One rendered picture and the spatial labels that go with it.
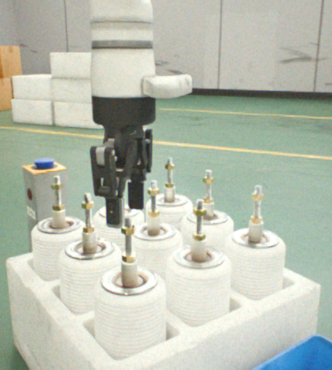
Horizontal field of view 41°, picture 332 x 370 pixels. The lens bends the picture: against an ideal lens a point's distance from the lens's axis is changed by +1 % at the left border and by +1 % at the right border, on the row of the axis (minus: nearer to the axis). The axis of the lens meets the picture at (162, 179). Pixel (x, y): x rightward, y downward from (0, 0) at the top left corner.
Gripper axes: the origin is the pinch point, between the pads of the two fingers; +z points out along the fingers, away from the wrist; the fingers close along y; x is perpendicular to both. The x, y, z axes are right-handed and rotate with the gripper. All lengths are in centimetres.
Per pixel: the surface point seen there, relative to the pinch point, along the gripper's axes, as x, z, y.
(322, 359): 25.9, 26.8, -14.7
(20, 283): -23.0, 18.6, -7.6
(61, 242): -16.1, 11.2, -10.1
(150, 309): 4.2, 12.0, 2.8
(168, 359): 6.9, 17.8, 3.9
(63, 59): -154, -14, -248
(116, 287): -0.4, 9.8, 2.8
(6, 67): -263, -5, -326
